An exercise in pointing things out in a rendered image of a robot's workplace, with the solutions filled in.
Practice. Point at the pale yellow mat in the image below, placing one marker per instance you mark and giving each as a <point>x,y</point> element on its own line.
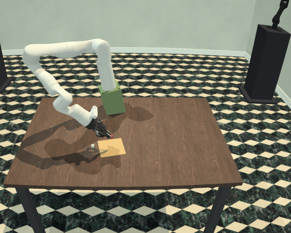
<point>113,147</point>

